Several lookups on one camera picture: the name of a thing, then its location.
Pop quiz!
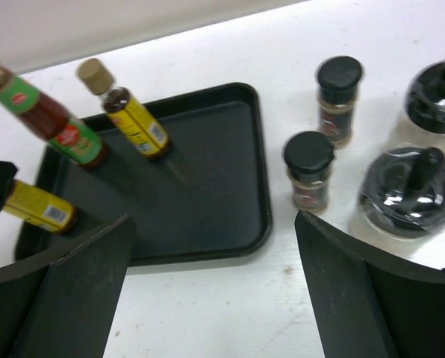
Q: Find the black plastic tray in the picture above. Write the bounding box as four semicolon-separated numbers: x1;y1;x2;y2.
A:
14;83;273;266

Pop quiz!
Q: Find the red chili sauce bottle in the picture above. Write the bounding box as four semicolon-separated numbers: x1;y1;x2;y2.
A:
0;64;108;169

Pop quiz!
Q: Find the black cap spice jar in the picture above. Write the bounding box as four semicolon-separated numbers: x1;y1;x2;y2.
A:
316;56;364;148
283;131;334;213

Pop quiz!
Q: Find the far black cap spice jar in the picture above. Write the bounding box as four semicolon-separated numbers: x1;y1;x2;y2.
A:
316;56;364;148

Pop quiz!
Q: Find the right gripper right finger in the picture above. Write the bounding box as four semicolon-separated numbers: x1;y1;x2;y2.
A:
294;211;445;357

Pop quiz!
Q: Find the near glass dispenser jar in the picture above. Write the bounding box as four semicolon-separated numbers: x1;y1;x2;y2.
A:
348;147;445;269

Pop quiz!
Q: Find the near black cap spice jar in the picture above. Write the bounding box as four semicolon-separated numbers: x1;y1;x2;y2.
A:
283;131;334;213

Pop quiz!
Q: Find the small yellow label bottle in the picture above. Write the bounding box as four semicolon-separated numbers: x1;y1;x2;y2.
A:
76;58;171;160

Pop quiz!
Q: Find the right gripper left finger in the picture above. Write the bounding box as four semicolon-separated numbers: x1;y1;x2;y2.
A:
0;215;135;357

